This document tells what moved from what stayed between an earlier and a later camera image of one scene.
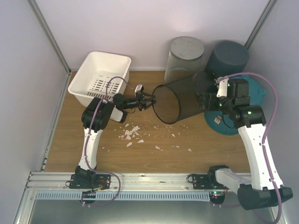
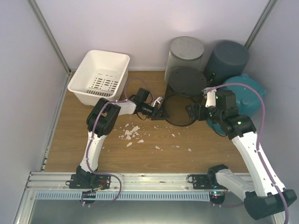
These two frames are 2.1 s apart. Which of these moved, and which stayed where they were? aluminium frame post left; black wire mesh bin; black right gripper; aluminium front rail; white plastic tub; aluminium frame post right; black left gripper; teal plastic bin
Moved: black left gripper; black right gripper; black wire mesh bin
Stayed: aluminium frame post right; teal plastic bin; aluminium frame post left; white plastic tub; aluminium front rail
